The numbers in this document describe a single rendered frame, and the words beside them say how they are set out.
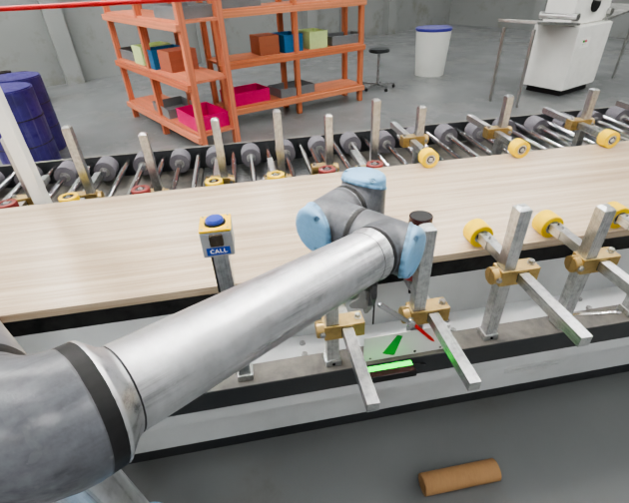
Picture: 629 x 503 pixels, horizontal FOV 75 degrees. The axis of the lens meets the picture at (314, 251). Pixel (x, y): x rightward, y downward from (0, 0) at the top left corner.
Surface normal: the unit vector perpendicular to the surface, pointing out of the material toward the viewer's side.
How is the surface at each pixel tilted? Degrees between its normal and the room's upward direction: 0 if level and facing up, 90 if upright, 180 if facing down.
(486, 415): 0
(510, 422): 0
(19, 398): 23
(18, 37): 90
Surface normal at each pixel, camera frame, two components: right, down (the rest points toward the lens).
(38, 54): 0.60, 0.44
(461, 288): 0.18, 0.55
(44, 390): 0.28, -0.62
